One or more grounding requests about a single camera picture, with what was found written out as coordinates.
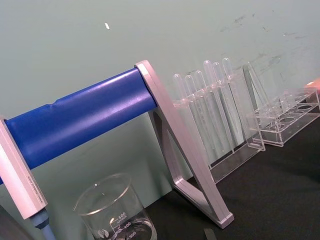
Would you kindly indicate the person's hand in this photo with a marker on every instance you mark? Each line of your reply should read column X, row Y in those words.
column 314, row 84

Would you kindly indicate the clear acrylic test tube rack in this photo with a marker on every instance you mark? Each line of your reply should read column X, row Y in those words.
column 287, row 125

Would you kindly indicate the clear acrylic pipette rack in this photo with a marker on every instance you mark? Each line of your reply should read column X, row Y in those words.
column 232, row 160

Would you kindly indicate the black table cloth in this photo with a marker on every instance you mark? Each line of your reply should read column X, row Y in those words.
column 275, row 200

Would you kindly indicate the silver pipette stand blue bar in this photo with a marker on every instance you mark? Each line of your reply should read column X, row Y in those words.
column 82, row 117

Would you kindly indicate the clear glass measuring beaker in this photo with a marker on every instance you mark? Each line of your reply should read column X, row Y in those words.
column 117, row 215

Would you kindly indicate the silver pipette with blue shaft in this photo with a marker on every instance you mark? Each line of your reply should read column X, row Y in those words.
column 18, row 172

